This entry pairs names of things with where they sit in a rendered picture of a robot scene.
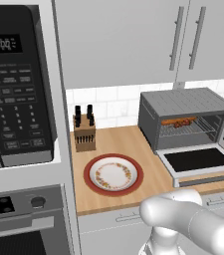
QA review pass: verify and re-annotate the wooden knife block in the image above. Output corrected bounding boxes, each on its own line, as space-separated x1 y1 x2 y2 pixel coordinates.
72 114 98 153

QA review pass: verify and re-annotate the black microwave oven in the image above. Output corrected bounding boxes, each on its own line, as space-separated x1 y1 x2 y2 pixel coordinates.
0 4 59 168

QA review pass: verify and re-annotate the red rimmed floral plate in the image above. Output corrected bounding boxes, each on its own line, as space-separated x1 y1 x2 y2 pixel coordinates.
83 152 145 198

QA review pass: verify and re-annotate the grey toaster oven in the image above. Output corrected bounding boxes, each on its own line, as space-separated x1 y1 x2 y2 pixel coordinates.
137 87 224 189

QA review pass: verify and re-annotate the red brown kebab skewer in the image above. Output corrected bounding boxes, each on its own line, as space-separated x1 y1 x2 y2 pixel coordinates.
171 120 192 129

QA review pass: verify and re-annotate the grey oven door handle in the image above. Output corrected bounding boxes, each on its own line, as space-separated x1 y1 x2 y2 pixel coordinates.
0 216 56 241

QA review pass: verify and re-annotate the orange baguette bread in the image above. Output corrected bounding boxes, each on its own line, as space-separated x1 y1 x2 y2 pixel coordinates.
160 116 198 127

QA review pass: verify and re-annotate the white drawer front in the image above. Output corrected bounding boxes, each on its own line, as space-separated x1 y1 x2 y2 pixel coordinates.
78 204 155 255
199 189 224 216

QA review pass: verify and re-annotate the black knife handle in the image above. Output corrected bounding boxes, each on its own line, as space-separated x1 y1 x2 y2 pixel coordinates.
86 104 96 128
74 105 83 128

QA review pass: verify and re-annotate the grey built-in oven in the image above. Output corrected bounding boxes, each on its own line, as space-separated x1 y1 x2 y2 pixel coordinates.
0 184 72 255

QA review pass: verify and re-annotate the wide white cupboard door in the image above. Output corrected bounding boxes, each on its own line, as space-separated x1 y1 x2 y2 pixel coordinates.
55 0 191 90

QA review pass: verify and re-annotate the toaster oven glass door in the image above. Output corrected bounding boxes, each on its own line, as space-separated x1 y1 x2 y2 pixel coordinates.
155 142 224 189

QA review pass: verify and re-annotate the grey drawer handle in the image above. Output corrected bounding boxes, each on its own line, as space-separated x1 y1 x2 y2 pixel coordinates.
114 213 141 223
205 196 224 206

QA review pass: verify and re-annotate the grey cupboard bar handle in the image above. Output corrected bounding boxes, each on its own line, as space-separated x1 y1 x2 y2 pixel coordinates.
188 6 207 71
168 6 185 72

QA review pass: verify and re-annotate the narrow white cupboard door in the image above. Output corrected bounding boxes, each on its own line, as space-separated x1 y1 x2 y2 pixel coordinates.
176 0 224 84

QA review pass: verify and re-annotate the toaster oven wire rack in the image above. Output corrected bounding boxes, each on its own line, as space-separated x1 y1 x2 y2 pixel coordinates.
158 116 219 139

